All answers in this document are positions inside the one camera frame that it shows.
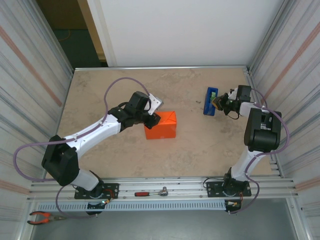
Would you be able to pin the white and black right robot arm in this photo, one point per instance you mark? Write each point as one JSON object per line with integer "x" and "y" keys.
{"x": 260, "y": 130}

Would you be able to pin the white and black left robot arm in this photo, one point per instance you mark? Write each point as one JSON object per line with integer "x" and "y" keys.
{"x": 100, "y": 130}

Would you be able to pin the green tape roll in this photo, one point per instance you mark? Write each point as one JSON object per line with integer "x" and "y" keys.
{"x": 213, "y": 95}

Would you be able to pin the blue tape dispenser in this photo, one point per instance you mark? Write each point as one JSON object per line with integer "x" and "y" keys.
{"x": 208, "y": 105}

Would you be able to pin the yellow power connector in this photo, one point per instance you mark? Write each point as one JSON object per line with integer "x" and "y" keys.
{"x": 235, "y": 204}
{"x": 106, "y": 201}

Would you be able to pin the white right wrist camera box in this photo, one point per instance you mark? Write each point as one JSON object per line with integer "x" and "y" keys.
{"x": 233, "y": 93}

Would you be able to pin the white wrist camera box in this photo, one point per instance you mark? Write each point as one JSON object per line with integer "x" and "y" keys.
{"x": 155, "y": 103}
{"x": 233, "y": 93}

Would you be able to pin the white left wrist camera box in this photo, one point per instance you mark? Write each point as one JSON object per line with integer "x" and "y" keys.
{"x": 155, "y": 103}

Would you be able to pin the aluminium table edge rail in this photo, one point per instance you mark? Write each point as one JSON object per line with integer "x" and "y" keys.
{"x": 160, "y": 67}

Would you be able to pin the striped translucent enclosure panel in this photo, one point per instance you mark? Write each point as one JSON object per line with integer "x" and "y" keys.
{"x": 25, "y": 100}
{"x": 295, "y": 100}

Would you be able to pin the aluminium mounting rail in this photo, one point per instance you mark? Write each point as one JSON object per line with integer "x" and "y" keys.
{"x": 150, "y": 186}

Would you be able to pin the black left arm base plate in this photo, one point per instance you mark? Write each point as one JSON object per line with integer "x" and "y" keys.
{"x": 113, "y": 187}

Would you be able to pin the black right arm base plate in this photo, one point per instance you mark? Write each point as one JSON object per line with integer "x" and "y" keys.
{"x": 212, "y": 187}

